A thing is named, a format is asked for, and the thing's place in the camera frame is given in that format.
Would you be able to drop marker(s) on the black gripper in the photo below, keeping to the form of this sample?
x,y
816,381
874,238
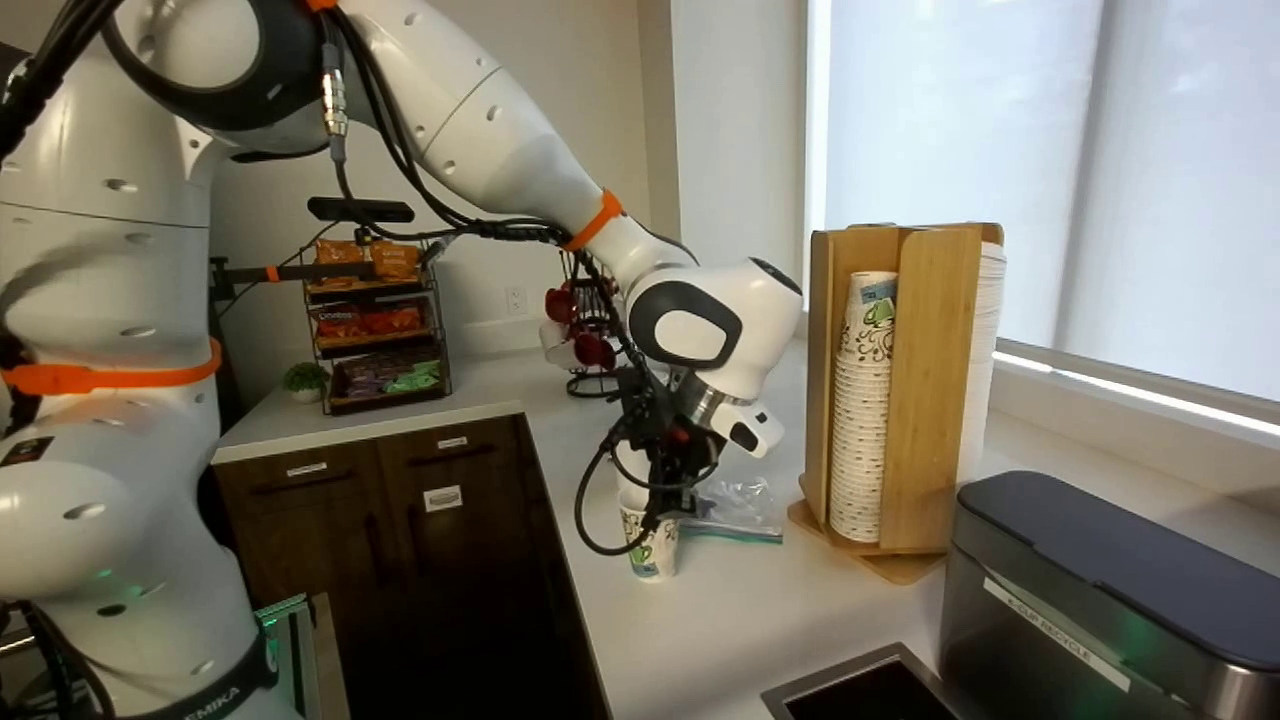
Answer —
x,y
662,454

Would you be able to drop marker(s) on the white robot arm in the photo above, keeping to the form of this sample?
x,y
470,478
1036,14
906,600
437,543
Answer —
x,y
109,365

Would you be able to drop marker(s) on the wooden cup dispenser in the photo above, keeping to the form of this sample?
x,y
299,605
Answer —
x,y
947,302

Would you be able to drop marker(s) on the clear plastic bag packet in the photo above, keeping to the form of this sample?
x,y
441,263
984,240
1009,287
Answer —
x,y
738,505

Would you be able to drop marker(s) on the stack of patterned paper cups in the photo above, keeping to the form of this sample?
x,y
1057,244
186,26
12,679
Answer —
x,y
862,405

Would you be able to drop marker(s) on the dark wood cabinet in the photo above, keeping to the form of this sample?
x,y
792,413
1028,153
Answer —
x,y
441,564

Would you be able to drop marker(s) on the countertop sink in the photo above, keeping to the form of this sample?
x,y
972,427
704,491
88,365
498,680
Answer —
x,y
879,684

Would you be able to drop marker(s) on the wooden snack rack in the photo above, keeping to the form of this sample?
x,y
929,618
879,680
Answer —
x,y
374,325

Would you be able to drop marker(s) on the black steel trash bin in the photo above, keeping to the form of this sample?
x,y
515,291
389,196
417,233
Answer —
x,y
1062,605

